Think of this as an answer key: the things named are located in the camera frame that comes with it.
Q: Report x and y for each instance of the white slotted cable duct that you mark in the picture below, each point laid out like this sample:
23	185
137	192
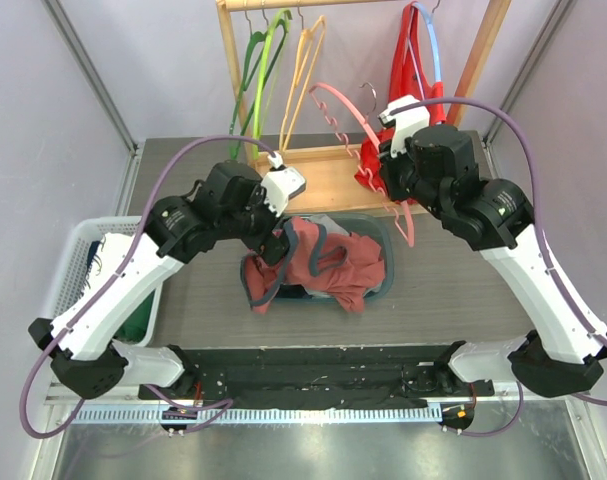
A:
162	414

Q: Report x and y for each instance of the lime green hanger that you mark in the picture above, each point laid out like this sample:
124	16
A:
268	59

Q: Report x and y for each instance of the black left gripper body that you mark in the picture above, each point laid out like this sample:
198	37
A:
270	246

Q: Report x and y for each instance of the teal plastic tub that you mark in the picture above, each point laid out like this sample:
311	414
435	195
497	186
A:
364	225

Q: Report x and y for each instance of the white plastic basket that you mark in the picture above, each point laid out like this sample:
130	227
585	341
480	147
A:
70	277

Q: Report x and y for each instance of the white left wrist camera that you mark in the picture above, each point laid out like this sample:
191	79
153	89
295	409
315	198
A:
281	184

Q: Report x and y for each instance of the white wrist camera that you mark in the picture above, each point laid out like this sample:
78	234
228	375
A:
405	123
281	184

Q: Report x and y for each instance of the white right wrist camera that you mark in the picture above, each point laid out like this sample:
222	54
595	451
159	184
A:
405	123

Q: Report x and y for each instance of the pink tank top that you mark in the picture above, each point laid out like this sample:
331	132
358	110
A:
345	268

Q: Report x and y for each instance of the light blue hanger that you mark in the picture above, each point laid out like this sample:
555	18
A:
419	11

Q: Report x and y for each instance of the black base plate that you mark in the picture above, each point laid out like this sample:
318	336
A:
321	377

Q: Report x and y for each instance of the yellow hanger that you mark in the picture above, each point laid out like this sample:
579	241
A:
310	42

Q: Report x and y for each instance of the wooden clothes rack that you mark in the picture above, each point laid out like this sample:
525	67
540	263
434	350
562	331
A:
329	170

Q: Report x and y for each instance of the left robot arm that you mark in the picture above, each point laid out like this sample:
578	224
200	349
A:
233	202

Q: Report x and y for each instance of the pink hanger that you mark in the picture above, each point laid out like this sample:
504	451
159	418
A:
368	168

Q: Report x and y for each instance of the green folded cloth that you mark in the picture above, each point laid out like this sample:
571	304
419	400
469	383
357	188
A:
134	329

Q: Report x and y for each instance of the dark green hanger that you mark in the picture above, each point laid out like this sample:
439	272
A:
248	78

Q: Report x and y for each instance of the grey tank top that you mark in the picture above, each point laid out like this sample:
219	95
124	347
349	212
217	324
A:
322	224

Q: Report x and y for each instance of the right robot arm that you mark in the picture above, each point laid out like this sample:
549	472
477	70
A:
436	167

